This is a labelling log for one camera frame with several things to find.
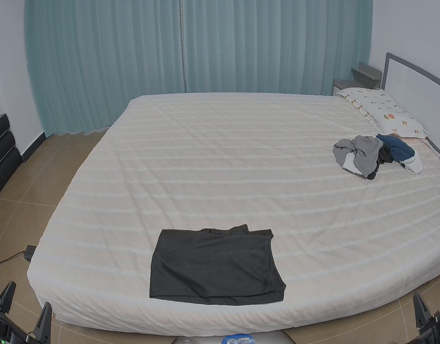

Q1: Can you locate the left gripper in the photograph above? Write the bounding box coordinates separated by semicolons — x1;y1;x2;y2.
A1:
0;281;53;344

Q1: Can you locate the black garment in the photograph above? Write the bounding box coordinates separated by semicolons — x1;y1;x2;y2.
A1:
149;224;287;307

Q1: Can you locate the pile of clothes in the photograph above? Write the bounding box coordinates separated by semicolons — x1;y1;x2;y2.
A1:
332;134;424;180

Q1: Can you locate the bed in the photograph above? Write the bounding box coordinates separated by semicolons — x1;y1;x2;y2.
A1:
26;52;440;338

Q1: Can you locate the black power adapter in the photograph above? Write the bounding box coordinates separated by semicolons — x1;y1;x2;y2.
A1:
0;245;36;269

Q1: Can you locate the black chest of drawers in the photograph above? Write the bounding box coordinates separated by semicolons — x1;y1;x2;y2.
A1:
0;113;22;207

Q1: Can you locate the white printed pillow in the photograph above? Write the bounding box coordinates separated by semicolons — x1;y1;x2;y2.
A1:
336;87;431;138

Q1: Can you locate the grey bedside table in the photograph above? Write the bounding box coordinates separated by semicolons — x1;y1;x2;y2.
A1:
333;62;382;96

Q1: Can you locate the blue-green curtain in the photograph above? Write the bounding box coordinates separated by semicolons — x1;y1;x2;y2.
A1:
24;0;187;135
181;0;373;96

